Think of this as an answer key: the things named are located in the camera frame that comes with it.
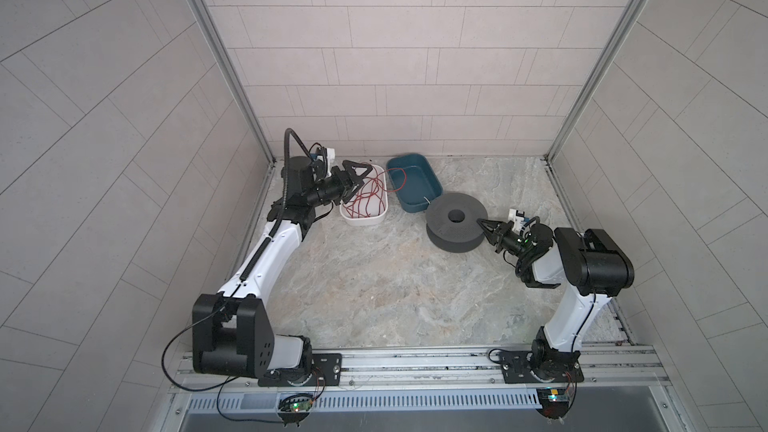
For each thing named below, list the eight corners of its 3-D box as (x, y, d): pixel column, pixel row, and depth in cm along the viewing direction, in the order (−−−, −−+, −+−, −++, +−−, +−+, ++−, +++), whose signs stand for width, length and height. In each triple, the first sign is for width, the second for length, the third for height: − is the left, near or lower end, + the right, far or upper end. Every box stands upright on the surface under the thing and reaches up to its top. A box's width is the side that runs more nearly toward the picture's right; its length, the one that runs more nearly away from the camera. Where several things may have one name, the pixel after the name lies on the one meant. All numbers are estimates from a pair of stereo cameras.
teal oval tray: (402, 219, 101) (402, 208, 96) (385, 169, 116) (384, 157, 110) (445, 209, 104) (448, 198, 99) (423, 161, 118) (424, 149, 113)
